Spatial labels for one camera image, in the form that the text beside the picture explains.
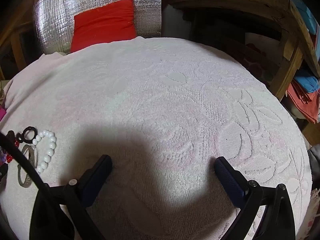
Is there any coral folded bag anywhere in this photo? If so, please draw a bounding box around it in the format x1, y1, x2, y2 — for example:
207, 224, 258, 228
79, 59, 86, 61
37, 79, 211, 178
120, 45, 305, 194
287, 82, 320, 124

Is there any silver foil insulation sheet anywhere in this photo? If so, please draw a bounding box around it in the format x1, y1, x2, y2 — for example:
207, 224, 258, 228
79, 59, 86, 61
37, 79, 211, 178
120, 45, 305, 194
34, 0, 162, 55

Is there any red cushion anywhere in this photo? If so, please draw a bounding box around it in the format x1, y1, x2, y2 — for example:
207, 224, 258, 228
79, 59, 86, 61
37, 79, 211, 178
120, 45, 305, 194
70, 0, 137, 53

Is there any white floral paper bag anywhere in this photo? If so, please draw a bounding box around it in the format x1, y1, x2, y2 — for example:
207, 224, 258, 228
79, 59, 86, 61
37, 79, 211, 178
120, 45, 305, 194
299, 189, 320, 240

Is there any blue folded bag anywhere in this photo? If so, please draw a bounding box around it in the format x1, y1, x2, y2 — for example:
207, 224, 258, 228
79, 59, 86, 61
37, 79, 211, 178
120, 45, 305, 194
294, 69, 320, 93

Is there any white bead bracelet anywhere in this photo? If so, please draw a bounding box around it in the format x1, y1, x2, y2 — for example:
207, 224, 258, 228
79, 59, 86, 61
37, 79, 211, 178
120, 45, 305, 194
32, 129, 57, 173

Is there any white floral pillow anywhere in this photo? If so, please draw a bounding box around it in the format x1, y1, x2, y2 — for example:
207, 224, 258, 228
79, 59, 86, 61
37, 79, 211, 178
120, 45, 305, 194
245, 32, 280, 85

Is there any black cable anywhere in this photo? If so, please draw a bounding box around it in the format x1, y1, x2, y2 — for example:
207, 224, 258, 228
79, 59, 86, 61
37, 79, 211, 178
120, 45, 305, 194
0, 131, 42, 193

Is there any pale pink embossed blanket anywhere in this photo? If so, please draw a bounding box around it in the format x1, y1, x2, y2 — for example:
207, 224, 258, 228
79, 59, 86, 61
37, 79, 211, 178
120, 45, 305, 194
0, 37, 313, 240

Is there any wooden chair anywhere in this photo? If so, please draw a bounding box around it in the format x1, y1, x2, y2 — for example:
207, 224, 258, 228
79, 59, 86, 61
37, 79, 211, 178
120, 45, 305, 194
170, 0, 320, 100

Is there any dark ribbed bracelet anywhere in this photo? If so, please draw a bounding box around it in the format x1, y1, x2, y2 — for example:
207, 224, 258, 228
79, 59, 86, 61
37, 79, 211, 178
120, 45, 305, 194
15, 126, 37, 144

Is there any red bead bracelet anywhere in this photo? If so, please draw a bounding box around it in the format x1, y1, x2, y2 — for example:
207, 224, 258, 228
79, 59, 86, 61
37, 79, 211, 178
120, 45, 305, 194
5, 140, 20, 163

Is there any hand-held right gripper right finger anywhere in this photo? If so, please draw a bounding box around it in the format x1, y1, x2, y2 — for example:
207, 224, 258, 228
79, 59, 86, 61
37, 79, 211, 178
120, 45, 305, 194
214, 156, 297, 240

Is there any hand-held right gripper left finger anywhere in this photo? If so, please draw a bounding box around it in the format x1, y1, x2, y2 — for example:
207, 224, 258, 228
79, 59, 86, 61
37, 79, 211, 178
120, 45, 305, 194
29, 154, 112, 240

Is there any metal bangle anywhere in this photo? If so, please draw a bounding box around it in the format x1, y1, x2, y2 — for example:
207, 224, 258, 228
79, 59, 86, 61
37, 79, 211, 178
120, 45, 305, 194
17, 144, 38, 188

